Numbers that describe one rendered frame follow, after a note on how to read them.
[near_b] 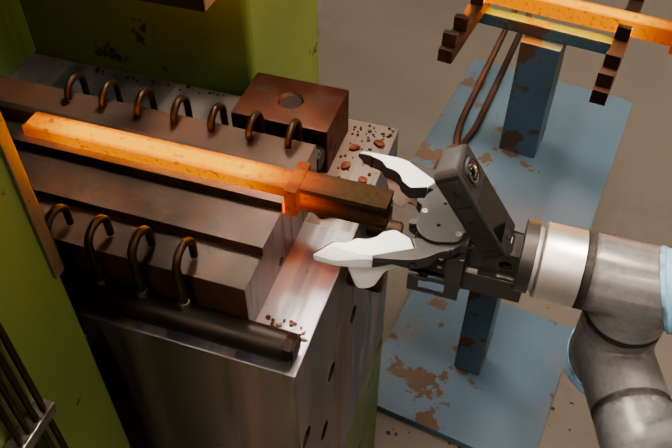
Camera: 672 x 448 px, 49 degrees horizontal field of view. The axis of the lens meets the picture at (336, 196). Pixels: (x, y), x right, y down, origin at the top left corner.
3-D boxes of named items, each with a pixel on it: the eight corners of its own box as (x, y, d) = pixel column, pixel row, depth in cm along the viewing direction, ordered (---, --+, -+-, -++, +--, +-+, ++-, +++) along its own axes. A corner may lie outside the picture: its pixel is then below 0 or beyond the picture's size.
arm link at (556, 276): (585, 273, 65) (592, 209, 71) (532, 260, 66) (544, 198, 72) (566, 323, 71) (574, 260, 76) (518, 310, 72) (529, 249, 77)
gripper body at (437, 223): (398, 288, 75) (518, 319, 73) (404, 231, 69) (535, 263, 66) (416, 235, 80) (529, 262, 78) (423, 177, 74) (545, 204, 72)
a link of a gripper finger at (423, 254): (377, 280, 68) (465, 257, 70) (378, 269, 67) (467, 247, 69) (360, 243, 71) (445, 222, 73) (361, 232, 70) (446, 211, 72)
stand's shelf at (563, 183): (630, 110, 136) (633, 101, 134) (579, 262, 110) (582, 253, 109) (473, 67, 145) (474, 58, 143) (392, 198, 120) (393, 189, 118)
